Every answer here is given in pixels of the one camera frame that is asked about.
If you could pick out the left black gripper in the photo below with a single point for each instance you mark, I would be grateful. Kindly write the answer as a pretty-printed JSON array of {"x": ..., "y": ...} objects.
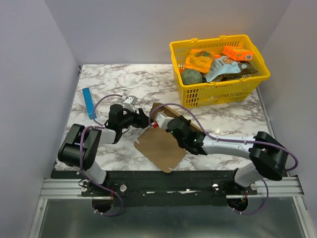
[{"x": 141, "y": 120}]

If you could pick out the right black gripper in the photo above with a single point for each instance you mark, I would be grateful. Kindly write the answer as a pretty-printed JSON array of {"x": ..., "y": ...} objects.
[{"x": 172, "y": 124}]

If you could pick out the brown cardboard box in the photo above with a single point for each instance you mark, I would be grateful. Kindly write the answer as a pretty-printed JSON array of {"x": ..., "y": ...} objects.
[{"x": 161, "y": 148}]

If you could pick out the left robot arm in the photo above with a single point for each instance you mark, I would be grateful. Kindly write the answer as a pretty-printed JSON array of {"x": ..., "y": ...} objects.
[{"x": 79, "y": 148}]

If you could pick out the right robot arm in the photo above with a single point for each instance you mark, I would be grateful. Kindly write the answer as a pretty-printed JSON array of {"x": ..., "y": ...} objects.
[{"x": 268, "y": 158}]

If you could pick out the orange carton box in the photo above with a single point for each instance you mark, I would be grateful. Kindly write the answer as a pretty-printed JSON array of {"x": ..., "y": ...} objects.
[{"x": 238, "y": 53}]

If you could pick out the green round melon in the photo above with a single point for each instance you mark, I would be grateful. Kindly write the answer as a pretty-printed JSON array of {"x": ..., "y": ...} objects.
[{"x": 191, "y": 76}]

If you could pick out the long blue bar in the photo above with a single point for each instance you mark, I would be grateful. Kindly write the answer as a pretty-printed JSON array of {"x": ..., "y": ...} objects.
[{"x": 89, "y": 103}]

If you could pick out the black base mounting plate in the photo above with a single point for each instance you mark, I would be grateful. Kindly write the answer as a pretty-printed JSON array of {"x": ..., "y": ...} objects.
[{"x": 178, "y": 188}]

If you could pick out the yellow plastic basket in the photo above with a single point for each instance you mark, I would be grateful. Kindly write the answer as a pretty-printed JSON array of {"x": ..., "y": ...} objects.
[{"x": 212, "y": 93}]

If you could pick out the orange snack pouch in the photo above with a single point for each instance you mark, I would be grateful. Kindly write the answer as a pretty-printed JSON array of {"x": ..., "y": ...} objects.
[{"x": 200, "y": 60}]

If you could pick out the light blue snack bag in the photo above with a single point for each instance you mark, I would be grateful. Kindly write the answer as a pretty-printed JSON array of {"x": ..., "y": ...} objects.
[{"x": 222, "y": 65}]

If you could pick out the dark brown snack bag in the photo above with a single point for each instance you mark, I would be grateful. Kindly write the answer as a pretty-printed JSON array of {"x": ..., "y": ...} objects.
[{"x": 246, "y": 70}]

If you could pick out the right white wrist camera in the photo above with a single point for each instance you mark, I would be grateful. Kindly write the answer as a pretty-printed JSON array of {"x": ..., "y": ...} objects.
[{"x": 162, "y": 120}]

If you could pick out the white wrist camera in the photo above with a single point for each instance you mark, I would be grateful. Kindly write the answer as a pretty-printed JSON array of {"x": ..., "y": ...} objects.
[
  {"x": 129, "y": 103},
  {"x": 162, "y": 120}
]

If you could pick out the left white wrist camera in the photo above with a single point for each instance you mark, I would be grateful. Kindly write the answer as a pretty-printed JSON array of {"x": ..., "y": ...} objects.
[{"x": 129, "y": 103}]

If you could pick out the aluminium frame rail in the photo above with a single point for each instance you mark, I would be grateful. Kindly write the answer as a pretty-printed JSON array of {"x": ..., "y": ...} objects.
[{"x": 63, "y": 212}]

